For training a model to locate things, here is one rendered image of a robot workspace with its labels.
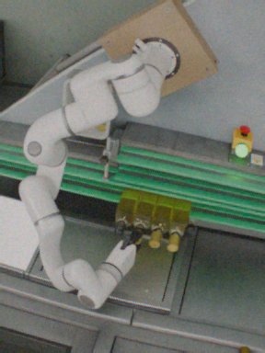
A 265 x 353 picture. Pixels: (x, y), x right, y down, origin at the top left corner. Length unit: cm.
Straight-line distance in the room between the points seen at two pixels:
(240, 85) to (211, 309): 75
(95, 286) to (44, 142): 40
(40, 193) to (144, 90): 38
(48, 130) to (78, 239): 51
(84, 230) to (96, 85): 64
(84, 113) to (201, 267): 72
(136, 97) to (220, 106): 50
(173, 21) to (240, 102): 39
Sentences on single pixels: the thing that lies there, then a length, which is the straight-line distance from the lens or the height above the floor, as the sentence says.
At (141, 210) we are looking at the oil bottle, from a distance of 154.
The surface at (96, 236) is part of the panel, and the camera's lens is 165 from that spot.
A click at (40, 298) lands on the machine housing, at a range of 147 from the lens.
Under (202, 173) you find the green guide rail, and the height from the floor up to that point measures 94.
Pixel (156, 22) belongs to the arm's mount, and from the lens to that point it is 144.
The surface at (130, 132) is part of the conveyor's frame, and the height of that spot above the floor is 83.
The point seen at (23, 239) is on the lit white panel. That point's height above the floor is 117.
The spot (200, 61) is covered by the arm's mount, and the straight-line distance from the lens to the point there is 146.
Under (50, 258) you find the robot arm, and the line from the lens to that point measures 134.
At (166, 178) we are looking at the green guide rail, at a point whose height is 91.
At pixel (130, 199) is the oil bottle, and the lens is 157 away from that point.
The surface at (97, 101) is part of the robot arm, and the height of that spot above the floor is 117.
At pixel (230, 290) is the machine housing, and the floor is 115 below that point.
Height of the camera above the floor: 218
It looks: 51 degrees down
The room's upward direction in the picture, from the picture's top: 159 degrees counter-clockwise
